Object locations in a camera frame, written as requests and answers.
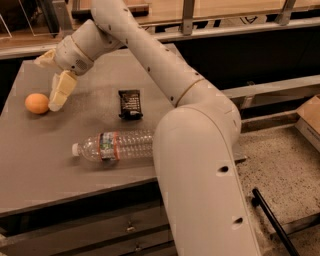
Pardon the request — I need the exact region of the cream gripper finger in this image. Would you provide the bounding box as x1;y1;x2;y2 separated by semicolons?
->
48;70;77;112
34;49;56;68

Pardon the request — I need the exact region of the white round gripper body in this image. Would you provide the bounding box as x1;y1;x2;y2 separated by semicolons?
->
54;36;94;76

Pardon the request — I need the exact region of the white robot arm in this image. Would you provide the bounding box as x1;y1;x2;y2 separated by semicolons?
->
36;0;261;256

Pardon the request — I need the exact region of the orange fruit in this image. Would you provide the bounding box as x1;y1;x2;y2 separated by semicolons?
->
25;93;49;114

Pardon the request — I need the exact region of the metal and glass railing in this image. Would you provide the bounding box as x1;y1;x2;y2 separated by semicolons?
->
0;0;320;61

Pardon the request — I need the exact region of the clear acrylic stand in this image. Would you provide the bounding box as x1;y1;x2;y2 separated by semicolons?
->
0;0;59;38

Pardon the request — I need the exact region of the black snack bar wrapper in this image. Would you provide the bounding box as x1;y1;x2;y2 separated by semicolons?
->
118;90;143;120

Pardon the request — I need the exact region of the clear plastic water bottle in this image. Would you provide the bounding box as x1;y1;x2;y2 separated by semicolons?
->
72;130;153;162

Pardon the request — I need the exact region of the grey drawer cabinet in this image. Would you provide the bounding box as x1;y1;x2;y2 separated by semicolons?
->
0;43;247;256

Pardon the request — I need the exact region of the black metal rod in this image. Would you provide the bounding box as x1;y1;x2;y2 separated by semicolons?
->
252;188;300;256

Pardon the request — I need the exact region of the cardboard box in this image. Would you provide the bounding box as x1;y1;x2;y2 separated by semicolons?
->
295;95;320;152

